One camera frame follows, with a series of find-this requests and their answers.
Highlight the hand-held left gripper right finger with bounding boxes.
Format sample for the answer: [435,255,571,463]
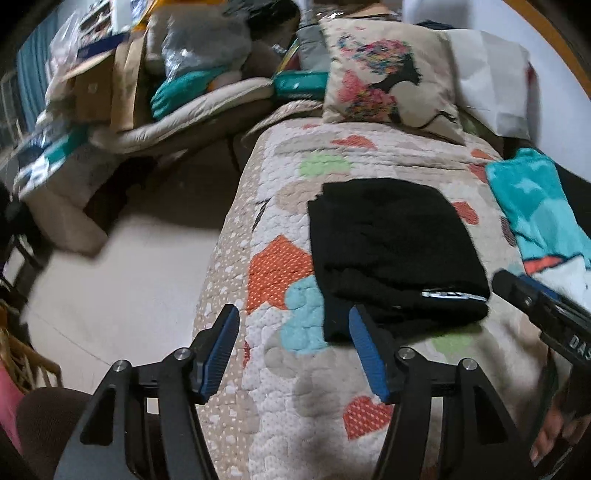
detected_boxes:
[348,305,536,480]

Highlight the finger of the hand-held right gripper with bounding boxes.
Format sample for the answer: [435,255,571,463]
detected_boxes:
[492,269,591,330]

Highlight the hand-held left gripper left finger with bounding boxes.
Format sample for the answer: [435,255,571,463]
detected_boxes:
[55,304,241,480]

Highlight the black pants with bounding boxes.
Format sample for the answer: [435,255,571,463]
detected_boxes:
[307,178,491,343]

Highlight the person's right hand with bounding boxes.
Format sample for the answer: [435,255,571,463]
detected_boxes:
[529,381,591,468]

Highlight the teal and white fleece blanket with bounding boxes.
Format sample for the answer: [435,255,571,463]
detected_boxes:
[485,148,591,305]

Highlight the dark cloth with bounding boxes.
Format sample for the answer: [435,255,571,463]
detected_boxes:
[551,161,591,232]

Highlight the quilted heart pattern bedspread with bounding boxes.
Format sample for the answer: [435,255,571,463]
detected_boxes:
[191,99,555,480]

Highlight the pink cloth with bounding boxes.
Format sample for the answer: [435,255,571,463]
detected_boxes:
[0,360,25,453]

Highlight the dark chair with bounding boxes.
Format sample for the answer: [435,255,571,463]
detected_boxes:
[0,180,51,305]

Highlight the floral figure printed cushion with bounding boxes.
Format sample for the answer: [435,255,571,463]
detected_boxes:
[318,17,467,146]

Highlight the beige folded mattress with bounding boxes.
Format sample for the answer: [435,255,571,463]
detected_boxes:
[90,76,278,153]

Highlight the teal cloth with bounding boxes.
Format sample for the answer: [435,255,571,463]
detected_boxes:
[150,65,232,118]

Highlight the teal tissue pack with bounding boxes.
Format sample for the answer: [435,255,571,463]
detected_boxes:
[273,69,329,100]

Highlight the cardboard box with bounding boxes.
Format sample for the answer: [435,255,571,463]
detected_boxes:
[60,48,116,123]

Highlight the clear plastic bag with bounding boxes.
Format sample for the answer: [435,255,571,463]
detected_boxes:
[159,11,252,79]

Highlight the blue box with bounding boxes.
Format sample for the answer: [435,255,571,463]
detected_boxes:
[76,32,132,61]

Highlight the blue curtain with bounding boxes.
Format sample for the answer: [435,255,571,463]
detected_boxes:
[16,18,61,116]

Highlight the black bag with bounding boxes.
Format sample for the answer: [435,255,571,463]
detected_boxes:
[222,0,301,33]

